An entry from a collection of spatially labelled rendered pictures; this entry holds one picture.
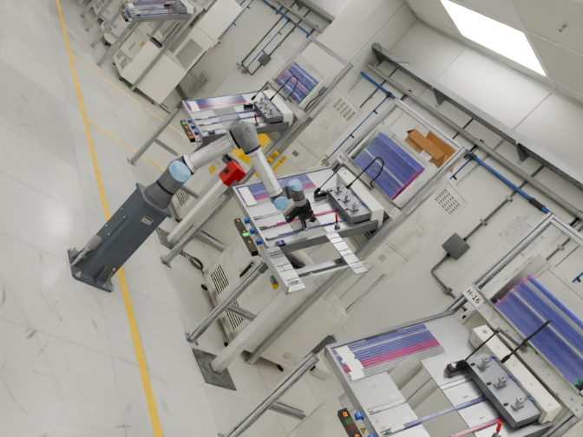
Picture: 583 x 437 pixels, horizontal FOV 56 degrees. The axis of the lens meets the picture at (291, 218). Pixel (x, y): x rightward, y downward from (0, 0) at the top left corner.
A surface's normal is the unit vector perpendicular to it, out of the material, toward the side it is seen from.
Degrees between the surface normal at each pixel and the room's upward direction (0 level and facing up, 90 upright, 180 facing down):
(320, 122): 90
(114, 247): 90
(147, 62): 90
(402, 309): 90
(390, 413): 45
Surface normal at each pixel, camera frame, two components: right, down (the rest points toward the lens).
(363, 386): 0.05, -0.81
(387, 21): 0.38, 0.55
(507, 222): -0.62, -0.44
